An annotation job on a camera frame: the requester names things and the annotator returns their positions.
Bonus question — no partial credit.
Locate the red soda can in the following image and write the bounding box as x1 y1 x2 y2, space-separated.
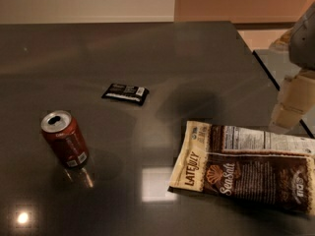
40 110 89 168

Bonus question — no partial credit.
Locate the Late July chips bag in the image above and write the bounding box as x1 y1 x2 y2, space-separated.
169 121 315 215

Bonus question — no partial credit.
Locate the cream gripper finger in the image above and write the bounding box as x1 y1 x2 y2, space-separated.
269 70 315 134

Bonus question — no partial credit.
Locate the black rxbar chocolate wrapper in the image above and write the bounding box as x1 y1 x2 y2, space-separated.
101 84 150 105

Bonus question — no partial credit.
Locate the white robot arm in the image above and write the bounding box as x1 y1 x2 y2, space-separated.
269 3 315 134

